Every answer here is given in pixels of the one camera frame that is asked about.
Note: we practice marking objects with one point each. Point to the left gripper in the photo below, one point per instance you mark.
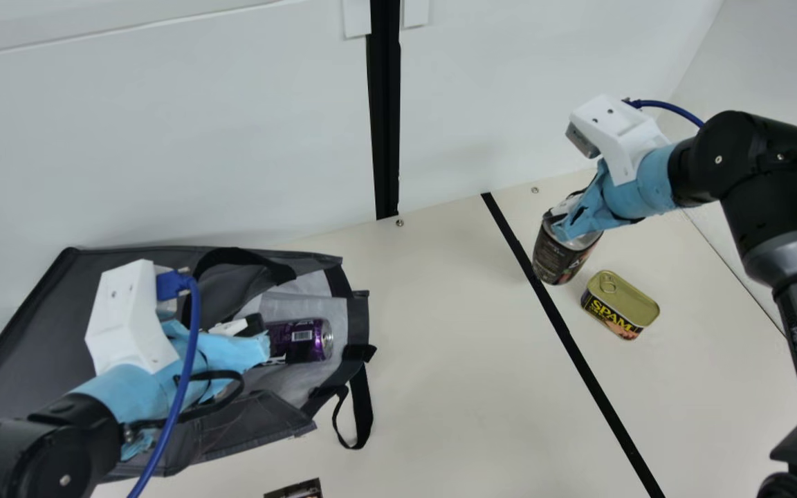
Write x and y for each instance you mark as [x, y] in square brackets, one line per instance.
[142, 394]

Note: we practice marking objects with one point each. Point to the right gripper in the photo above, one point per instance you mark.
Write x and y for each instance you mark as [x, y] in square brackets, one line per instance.
[637, 194]

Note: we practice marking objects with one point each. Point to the dark coffee bottle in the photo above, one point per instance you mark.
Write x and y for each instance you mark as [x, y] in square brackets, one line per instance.
[557, 259]

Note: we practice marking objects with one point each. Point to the purple can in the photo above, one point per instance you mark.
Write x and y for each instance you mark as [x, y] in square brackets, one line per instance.
[301, 339]

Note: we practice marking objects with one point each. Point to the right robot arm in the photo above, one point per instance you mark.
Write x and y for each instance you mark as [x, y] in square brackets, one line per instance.
[772, 173]

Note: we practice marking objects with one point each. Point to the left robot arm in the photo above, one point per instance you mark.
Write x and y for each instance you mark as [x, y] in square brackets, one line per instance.
[25, 449]

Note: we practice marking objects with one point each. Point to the rectangular gold tin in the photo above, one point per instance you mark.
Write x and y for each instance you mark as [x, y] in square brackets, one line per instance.
[620, 304]

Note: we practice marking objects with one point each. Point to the black strip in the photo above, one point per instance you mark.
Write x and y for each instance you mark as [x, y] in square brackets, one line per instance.
[564, 332]

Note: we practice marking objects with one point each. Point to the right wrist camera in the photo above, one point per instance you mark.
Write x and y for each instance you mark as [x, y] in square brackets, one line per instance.
[613, 131]

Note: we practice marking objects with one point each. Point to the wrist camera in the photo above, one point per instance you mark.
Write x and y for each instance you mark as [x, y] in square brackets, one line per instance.
[613, 131]
[122, 311]

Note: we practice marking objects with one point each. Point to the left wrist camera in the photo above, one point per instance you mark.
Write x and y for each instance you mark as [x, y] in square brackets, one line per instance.
[122, 311]

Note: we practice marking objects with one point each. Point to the black post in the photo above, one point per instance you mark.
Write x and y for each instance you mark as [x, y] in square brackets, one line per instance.
[383, 104]

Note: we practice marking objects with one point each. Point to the white wall bracket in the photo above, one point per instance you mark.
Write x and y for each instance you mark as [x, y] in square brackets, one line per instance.
[355, 17]
[416, 12]

